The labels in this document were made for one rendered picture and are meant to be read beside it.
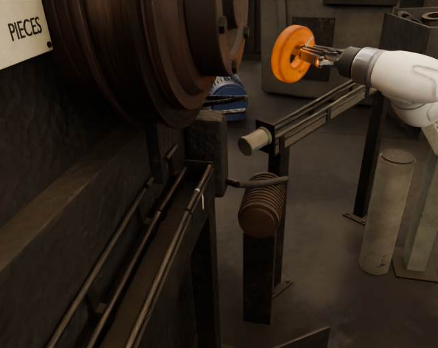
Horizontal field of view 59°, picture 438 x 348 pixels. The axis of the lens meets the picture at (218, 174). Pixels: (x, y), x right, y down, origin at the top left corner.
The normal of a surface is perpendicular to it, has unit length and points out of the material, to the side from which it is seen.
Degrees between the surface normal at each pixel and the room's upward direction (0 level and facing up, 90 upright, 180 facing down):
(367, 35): 90
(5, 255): 0
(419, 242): 90
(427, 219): 90
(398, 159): 0
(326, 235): 0
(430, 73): 51
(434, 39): 90
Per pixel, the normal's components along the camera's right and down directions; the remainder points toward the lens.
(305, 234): -0.03, -0.87
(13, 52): 0.97, 0.09
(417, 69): -0.46, -0.23
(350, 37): -0.46, 0.46
